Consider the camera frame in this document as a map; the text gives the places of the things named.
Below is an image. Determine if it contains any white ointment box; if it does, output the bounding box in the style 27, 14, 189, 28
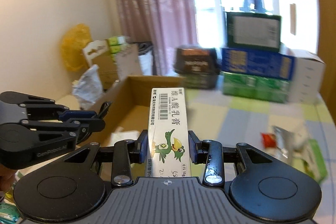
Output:
146, 88, 191, 177

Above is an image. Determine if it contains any red snack packet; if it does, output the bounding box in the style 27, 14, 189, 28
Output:
260, 132, 277, 148

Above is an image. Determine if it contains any silver foil pouch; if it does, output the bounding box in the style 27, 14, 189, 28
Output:
272, 126, 309, 164

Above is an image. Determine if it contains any green white spray box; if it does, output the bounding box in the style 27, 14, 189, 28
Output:
291, 139, 328, 184

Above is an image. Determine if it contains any white green medicine box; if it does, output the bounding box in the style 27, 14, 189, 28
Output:
108, 126, 140, 146

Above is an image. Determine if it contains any cream patterned tablecloth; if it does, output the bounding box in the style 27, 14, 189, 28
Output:
56, 94, 80, 110

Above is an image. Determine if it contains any brown cardboard box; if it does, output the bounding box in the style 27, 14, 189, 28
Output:
79, 75, 185, 148

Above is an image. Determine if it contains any checkered tablecloth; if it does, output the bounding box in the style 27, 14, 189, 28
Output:
186, 89, 335, 223

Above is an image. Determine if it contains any yellow plastic bag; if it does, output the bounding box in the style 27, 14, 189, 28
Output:
60, 23, 92, 72

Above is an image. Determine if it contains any green shrink-wrapped box pack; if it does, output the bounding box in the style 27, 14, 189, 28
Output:
222, 72, 290, 103

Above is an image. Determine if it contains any black Honglu food container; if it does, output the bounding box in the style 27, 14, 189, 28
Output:
173, 46, 221, 89

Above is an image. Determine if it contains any green tissue box stack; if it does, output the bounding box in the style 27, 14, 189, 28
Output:
106, 36, 130, 61

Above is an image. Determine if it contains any blue printed box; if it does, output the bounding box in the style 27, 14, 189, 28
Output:
222, 48, 295, 81

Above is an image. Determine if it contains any white tall box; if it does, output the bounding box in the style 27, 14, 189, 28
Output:
288, 48, 325, 104

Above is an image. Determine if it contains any dark green box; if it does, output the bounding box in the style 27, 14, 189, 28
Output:
226, 11, 281, 52

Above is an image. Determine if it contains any pink curtain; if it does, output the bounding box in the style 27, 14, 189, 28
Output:
116, 0, 198, 75

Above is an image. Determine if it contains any brown curtain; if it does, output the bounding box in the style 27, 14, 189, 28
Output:
318, 0, 335, 119

